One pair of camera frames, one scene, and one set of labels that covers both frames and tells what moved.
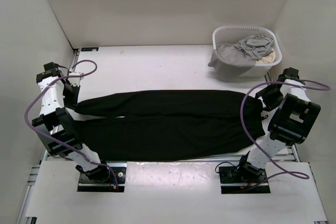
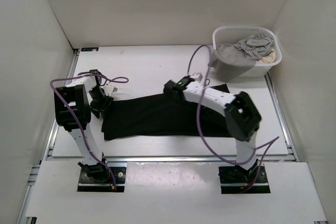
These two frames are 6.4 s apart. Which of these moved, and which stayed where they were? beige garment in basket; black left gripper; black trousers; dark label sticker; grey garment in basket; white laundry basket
Moved: black left gripper; black trousers
Stayed: white laundry basket; dark label sticker; beige garment in basket; grey garment in basket
